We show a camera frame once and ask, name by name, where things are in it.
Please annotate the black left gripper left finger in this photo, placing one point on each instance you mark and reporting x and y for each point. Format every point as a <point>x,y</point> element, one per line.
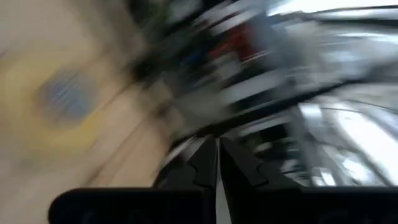
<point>199,183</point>

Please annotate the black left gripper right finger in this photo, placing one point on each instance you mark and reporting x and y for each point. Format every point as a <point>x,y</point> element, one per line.
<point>242,183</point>

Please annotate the yellow round plate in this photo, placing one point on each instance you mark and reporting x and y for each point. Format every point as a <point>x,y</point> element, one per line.
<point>18,93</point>

